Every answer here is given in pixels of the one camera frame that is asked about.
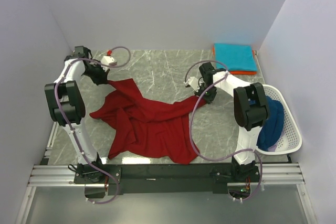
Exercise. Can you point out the lavender t shirt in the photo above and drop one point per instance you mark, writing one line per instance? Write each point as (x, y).
(272, 148)

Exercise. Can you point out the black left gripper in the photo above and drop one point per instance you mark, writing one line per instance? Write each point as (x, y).
(102, 78)

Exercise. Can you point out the white plastic laundry basket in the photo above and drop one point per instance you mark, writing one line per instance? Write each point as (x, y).
(290, 140)

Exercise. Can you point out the navy blue t shirt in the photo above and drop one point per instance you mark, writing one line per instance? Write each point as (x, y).
(272, 130)

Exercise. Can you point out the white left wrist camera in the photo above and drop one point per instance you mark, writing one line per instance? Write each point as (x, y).
(108, 60)

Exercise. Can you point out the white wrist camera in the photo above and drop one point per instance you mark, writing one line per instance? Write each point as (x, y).
(108, 60)
(192, 82)

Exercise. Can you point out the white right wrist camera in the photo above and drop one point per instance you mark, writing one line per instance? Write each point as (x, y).
(192, 82)

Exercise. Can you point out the folded turquoise t shirt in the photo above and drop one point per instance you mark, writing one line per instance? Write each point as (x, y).
(235, 56)

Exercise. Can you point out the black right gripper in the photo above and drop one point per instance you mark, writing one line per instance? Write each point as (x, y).
(210, 99)

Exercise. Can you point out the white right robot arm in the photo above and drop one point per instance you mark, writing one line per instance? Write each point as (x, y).
(251, 110)

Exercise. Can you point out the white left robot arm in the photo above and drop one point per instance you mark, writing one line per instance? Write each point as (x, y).
(67, 108)

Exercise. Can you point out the black base crossbar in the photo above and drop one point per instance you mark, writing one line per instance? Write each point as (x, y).
(162, 178)

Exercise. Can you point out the red t shirt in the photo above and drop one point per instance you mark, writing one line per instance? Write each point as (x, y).
(146, 127)

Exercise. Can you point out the folded orange t shirt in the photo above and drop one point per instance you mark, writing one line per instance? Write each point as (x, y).
(241, 73)

